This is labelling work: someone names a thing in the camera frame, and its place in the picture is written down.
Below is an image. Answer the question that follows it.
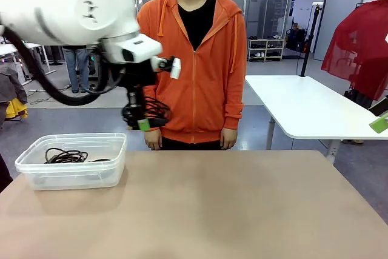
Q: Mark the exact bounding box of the person in orange hoodie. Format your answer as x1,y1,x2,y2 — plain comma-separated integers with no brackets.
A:
136,0,248,151

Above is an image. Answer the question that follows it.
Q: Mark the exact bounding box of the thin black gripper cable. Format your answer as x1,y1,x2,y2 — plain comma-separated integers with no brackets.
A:
89,61,127,95

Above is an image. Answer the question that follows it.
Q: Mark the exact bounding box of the red cape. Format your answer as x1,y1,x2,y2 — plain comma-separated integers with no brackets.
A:
320,0,388,101

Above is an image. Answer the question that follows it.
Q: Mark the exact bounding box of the black bags pile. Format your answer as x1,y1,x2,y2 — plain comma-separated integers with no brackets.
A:
286,27,310,53

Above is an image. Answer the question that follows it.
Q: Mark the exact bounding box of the black tripod stand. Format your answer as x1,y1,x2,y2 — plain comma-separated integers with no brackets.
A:
299,3,323,78

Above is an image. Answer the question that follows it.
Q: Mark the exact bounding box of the large white table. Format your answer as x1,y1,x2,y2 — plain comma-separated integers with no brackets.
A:
244,75,388,166

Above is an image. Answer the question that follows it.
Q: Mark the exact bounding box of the wooden shoe rack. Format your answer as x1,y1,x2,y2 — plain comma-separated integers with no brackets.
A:
247,38,286,62

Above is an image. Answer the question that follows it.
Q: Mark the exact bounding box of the clear plastic storage bin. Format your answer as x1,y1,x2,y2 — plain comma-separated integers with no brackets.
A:
14,132,127,192

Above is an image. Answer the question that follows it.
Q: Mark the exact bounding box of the thin black cable bundle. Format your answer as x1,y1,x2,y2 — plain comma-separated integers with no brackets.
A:
141,96,172,129

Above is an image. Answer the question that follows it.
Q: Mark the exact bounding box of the person's left hand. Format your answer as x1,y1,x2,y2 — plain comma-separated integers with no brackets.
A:
219,127,238,150

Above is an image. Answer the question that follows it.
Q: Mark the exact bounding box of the long white background table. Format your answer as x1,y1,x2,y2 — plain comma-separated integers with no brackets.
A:
0,42,57,93

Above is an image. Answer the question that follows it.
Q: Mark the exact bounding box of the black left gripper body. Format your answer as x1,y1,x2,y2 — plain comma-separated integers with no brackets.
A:
115,58,159,89

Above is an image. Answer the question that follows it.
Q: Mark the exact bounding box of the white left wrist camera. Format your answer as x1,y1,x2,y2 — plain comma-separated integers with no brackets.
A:
102,33,163,65

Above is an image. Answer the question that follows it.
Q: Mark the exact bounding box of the person's left forearm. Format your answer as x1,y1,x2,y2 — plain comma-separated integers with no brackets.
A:
222,89,246,130

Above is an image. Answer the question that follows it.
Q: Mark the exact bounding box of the person's right hand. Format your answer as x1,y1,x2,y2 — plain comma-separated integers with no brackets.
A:
144,127,163,150

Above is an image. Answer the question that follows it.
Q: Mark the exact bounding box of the person's right forearm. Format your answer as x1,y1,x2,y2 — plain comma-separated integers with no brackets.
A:
141,84,166,133

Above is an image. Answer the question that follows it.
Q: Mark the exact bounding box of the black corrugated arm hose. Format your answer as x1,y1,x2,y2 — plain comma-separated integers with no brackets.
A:
0,27,122,107

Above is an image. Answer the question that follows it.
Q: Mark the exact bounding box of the dark rounded chair edge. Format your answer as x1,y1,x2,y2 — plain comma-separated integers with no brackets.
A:
0,153,13,193

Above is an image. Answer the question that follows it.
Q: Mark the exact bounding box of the yellow jacket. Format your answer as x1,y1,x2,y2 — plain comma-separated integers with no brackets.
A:
5,98,28,119

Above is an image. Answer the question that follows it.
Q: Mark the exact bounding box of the grey jacket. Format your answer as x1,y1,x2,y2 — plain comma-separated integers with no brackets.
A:
0,66,28,126

